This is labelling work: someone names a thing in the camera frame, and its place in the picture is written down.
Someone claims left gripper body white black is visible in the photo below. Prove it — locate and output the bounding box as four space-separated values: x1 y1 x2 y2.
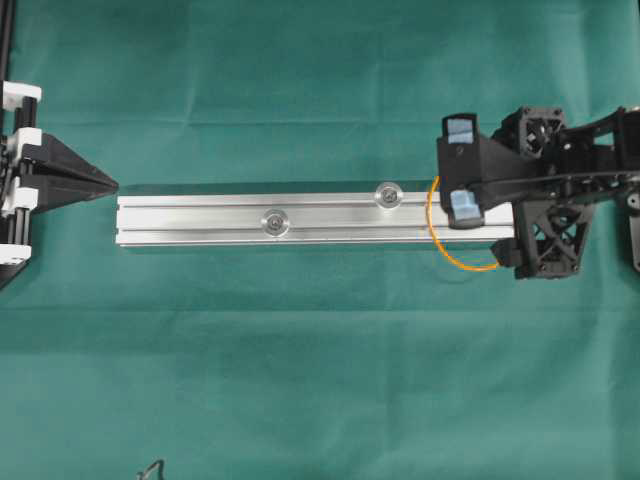
1 81 42 263

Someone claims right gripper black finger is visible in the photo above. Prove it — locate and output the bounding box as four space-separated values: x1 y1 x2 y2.
491 238 520 269

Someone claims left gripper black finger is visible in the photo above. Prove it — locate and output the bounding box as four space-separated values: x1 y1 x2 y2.
21 161 119 213
22 133 119 191

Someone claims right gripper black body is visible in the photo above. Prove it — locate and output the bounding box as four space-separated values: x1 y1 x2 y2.
492 106 595 280

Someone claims orange rubber band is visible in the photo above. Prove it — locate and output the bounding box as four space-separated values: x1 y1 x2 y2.
425 176 500 273

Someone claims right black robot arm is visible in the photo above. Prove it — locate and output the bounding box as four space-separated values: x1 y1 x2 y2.
482 107 639 280

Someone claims right silver grooved shaft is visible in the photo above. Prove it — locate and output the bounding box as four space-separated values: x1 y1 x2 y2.
374 181 404 210

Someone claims silver grooved shaft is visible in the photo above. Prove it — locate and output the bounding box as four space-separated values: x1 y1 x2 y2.
374 181 404 210
260 209 290 239

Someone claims left silver grooved shaft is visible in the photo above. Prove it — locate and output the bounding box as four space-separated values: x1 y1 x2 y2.
260 209 290 239

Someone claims green cloth table cover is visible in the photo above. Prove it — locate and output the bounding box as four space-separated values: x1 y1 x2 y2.
1 1 639 479

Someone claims silver aluminium extrusion rail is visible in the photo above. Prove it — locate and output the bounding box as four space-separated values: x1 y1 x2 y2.
115 191 514 247

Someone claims black frame bar left edge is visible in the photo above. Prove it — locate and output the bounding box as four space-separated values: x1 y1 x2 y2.
0 0 16 81

